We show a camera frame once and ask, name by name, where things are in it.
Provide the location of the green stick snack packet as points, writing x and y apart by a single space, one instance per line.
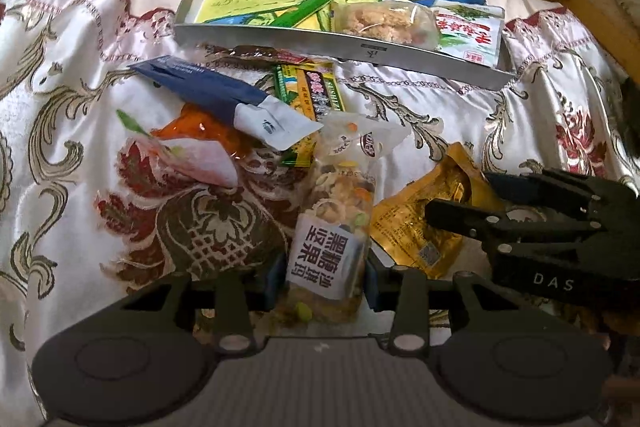
315 4

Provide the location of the floral satin blanket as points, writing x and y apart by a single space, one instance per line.
75 82

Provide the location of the clear packet with pink print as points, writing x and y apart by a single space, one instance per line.
195 162

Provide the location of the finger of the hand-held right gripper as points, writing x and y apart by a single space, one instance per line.
545 189
460 216

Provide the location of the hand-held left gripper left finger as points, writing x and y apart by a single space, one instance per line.
274 281

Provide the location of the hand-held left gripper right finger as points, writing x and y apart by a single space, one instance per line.
372 282

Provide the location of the blue white snack packet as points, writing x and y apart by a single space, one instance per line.
210 89

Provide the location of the clear bag of crispy snack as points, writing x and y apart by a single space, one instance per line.
380 22

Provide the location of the clear nut brittle packet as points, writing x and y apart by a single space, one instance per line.
340 197

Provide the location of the yellow green snack packet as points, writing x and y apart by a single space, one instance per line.
310 94

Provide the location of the orange snack packet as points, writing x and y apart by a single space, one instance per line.
200 127

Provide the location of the grey metal tray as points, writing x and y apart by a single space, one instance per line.
300 38

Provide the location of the golden snack packet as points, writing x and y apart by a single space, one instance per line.
415 217

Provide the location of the green white seaweed packet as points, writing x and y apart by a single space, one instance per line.
467 34

